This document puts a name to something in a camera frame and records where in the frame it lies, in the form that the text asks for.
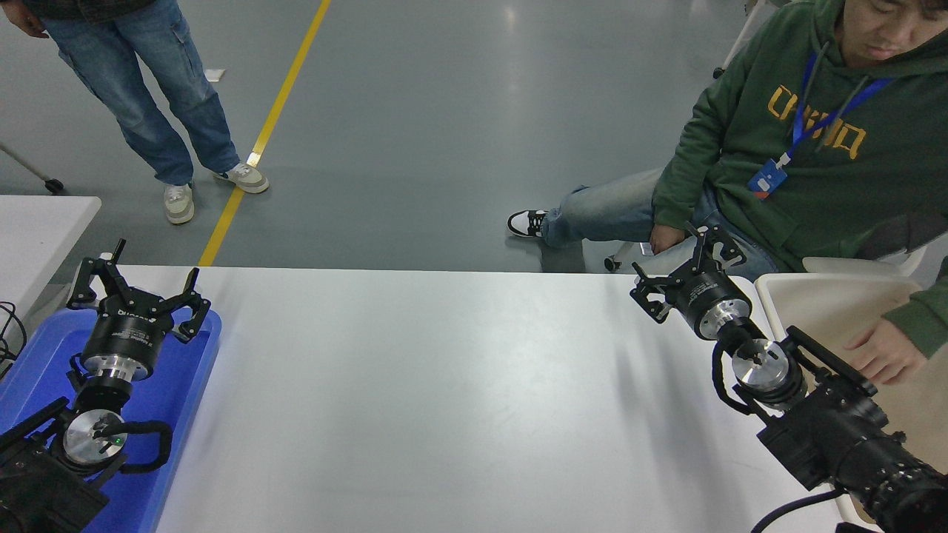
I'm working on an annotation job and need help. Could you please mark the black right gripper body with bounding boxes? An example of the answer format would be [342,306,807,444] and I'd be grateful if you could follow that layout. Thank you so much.
[669,268,754,341]

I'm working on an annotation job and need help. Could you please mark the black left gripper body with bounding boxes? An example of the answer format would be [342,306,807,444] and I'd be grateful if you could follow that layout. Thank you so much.
[81,295,176,372]

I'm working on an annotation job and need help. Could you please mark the seated person's right hand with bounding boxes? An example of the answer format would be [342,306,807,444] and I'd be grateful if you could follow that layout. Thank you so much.
[649,224,687,257]

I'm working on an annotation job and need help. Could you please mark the seated person's left hand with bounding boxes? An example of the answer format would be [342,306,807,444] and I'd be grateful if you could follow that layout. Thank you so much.
[844,318,928,386]

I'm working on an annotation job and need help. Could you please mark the person's right hand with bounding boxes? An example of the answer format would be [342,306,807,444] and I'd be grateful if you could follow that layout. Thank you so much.
[0,0,50,39]

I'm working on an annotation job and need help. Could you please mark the blue plastic tray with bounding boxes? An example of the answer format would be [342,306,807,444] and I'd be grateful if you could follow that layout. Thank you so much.
[0,307,223,533]

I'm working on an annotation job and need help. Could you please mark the white side table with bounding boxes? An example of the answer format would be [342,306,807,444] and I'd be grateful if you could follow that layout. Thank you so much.
[0,196,102,315]

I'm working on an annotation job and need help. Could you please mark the large pale plastic bin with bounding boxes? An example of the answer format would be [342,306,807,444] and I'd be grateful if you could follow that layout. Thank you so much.
[754,272,948,533]

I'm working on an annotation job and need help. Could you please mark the chair leg with caster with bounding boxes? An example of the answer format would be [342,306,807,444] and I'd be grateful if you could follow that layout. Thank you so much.
[0,142,65,195]

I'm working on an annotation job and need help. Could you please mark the seated person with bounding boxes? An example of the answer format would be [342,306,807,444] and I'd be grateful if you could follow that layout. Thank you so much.
[507,0,948,386]

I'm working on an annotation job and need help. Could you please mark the gray chair with white armrest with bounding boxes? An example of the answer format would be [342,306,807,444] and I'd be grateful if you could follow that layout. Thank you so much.
[603,211,948,286]

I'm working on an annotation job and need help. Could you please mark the white-framed chair on casters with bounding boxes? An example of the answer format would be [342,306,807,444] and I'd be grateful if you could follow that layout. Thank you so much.
[712,0,771,79]

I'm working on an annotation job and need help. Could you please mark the black cable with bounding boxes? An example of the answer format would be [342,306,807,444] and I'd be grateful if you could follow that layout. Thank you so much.
[0,300,29,378]

